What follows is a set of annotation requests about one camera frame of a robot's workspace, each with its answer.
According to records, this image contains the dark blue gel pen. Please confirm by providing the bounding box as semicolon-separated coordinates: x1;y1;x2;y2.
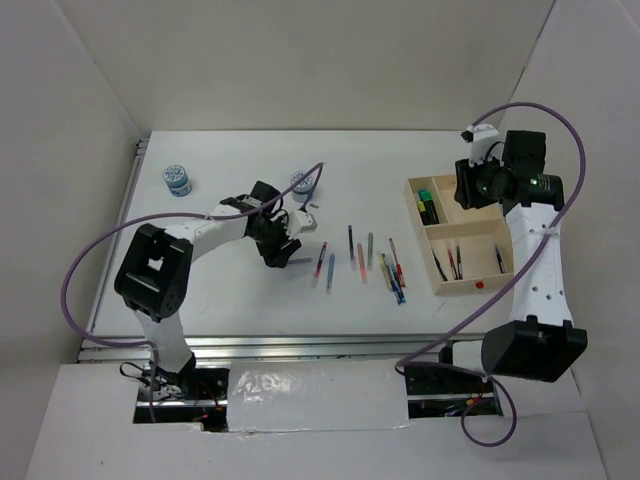
381;253;402;305

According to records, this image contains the yellow clear pen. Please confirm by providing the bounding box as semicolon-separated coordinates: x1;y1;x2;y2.
377;252;394;292

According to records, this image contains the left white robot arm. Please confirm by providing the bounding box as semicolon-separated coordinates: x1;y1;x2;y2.
114;181;317;399

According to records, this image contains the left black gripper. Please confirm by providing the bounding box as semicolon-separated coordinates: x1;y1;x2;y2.
249;213;301;269

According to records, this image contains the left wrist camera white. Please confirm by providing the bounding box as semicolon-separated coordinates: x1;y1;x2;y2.
285;209;317;240

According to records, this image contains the black clear-cap pen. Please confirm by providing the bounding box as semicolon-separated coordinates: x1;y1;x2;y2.
456;245;463;280

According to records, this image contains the violet clear-cap pen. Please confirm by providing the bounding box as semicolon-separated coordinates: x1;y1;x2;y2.
347;224;356;271

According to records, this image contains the purple highlighter marker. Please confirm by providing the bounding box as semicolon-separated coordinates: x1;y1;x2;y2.
418;202;430;226

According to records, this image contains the magenta clear-cap pen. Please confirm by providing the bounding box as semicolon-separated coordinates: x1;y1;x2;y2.
311;241;328;289

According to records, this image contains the left blue round jar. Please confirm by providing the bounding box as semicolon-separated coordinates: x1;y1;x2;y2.
163;165;192;197

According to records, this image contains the beige divided organizer tray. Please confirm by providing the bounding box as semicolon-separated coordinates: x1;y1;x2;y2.
404;175;514;296

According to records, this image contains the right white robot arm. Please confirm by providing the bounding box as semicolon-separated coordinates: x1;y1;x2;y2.
454;124;588;383

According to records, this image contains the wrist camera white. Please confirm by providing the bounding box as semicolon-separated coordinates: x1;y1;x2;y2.
461;124;500;166
285;209;317;240

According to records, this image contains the red gel pen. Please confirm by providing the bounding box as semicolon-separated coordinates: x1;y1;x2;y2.
389;237;406;288

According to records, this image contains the red clear-cap pen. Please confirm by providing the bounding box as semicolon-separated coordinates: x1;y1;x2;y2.
447;248;458;280

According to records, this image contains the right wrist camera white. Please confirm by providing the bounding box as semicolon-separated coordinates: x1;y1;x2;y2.
461;124;500;166

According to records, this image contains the light blue clear pen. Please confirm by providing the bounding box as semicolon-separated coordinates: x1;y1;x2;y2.
325;253;336;295

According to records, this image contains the blue clear-cap pen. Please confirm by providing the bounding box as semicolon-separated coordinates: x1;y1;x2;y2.
494;244;506;274

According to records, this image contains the yellow highlighter marker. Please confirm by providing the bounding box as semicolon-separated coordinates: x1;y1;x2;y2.
422;200;440;225

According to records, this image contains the olive green clear pen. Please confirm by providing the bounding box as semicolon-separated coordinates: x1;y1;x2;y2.
366;231;374;271

